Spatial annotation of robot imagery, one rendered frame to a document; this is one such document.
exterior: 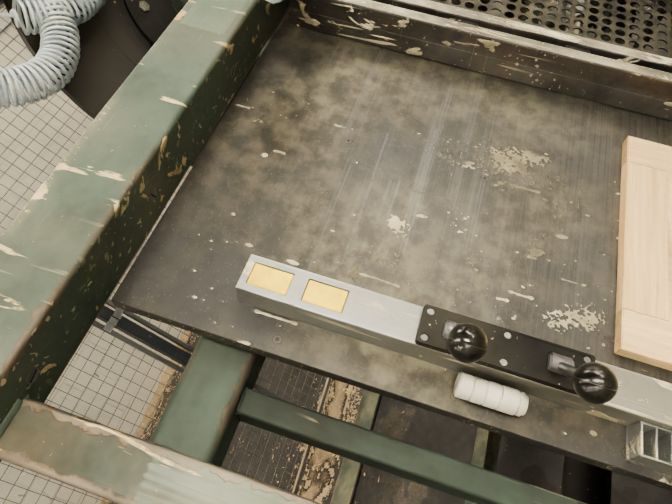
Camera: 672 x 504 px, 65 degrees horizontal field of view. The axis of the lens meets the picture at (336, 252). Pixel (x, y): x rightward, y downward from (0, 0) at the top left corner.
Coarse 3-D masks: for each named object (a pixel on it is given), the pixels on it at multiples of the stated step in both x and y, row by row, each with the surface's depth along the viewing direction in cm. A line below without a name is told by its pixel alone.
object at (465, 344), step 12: (444, 324) 60; (456, 324) 60; (468, 324) 49; (444, 336) 60; (456, 336) 49; (468, 336) 48; (480, 336) 48; (456, 348) 48; (468, 348) 48; (480, 348) 48; (468, 360) 49
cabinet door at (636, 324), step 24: (624, 144) 83; (648, 144) 82; (624, 168) 80; (648, 168) 79; (624, 192) 77; (648, 192) 77; (624, 216) 75; (648, 216) 74; (624, 240) 72; (648, 240) 72; (624, 264) 70; (648, 264) 70; (624, 288) 68; (648, 288) 68; (624, 312) 66; (648, 312) 66; (624, 336) 64; (648, 336) 65; (648, 360) 64
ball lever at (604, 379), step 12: (552, 360) 58; (564, 360) 58; (564, 372) 56; (576, 372) 49; (588, 372) 47; (600, 372) 47; (612, 372) 48; (576, 384) 48; (588, 384) 47; (600, 384) 47; (612, 384) 47; (588, 396) 47; (600, 396) 47; (612, 396) 47
